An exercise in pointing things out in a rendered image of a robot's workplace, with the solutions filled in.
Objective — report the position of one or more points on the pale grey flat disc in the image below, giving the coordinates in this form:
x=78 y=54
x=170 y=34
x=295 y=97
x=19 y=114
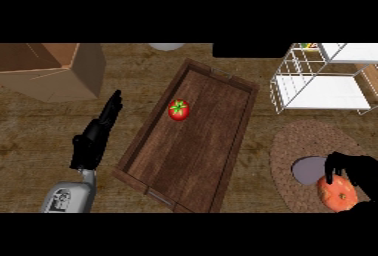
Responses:
x=308 y=170

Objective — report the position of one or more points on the red tomato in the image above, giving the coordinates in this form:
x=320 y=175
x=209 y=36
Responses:
x=177 y=110

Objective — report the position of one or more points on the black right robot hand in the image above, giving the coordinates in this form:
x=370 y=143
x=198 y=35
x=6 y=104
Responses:
x=351 y=170

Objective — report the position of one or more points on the orange squash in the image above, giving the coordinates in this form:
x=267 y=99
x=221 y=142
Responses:
x=339 y=195

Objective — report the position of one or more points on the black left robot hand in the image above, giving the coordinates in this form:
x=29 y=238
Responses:
x=91 y=140

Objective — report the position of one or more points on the round woven brown placemat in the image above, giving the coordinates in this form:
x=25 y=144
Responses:
x=300 y=150

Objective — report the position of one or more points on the pale grey round object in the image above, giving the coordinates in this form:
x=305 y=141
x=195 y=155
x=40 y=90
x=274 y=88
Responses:
x=167 y=46

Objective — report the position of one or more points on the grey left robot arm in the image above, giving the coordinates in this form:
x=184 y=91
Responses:
x=68 y=198

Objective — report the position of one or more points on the brown cardboard box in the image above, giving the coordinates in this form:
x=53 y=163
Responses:
x=49 y=71

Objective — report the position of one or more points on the black rectangular appliance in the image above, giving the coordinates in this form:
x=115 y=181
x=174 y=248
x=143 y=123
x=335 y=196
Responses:
x=251 y=50

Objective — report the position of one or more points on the dark wooden tray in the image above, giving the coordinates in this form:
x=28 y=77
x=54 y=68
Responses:
x=189 y=136

